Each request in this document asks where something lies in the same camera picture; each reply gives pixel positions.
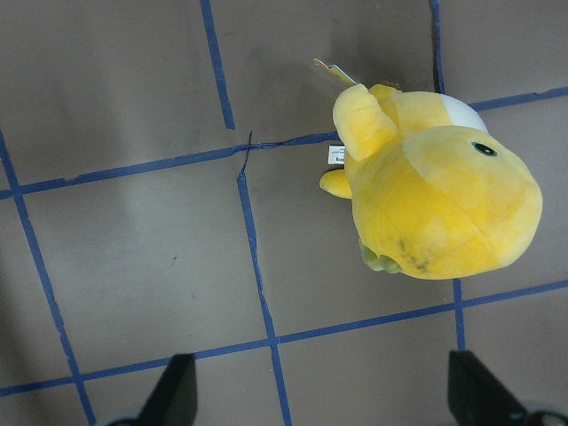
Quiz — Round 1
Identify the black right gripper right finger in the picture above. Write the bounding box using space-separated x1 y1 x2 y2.
447 351 567 425

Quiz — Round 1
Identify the yellow plush dinosaur toy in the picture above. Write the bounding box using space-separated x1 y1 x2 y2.
319 65 543 280

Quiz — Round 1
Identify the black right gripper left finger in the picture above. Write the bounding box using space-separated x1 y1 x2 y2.
106 354 197 426

